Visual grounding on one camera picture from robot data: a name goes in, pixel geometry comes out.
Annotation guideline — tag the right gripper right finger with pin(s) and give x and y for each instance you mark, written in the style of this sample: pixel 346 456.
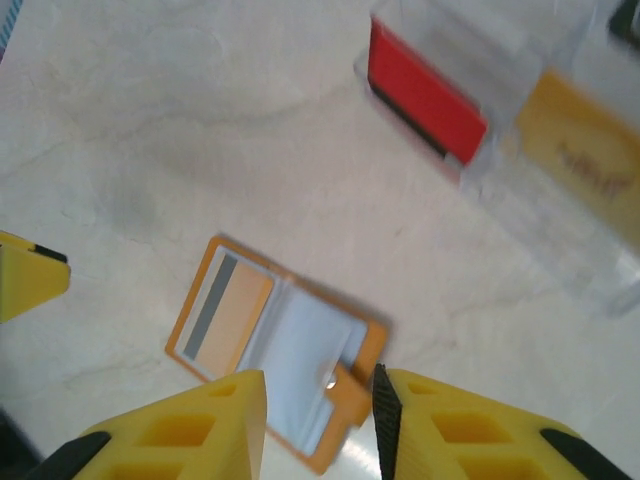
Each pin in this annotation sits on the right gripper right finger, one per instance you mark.
pixel 475 440

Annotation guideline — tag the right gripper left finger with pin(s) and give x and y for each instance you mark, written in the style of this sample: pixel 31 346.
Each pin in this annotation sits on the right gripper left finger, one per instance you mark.
pixel 200 435

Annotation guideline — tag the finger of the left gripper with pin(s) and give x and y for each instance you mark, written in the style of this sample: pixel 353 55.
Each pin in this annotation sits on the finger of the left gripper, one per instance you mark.
pixel 30 285

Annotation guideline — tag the orange booklet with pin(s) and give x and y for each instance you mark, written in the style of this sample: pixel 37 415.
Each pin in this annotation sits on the orange booklet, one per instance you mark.
pixel 300 350

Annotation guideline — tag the tan card with grey stripe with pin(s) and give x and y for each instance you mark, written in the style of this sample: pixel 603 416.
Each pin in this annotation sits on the tan card with grey stripe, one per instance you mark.
pixel 235 320

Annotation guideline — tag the clear plastic card box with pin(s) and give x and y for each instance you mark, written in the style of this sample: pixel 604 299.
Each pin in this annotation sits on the clear plastic card box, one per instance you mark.
pixel 550 260

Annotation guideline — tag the gold yellow card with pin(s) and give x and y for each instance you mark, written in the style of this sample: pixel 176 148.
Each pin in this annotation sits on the gold yellow card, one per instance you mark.
pixel 575 130

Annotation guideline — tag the red card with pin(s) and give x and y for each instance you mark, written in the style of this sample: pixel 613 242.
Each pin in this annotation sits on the red card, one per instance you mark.
pixel 425 95

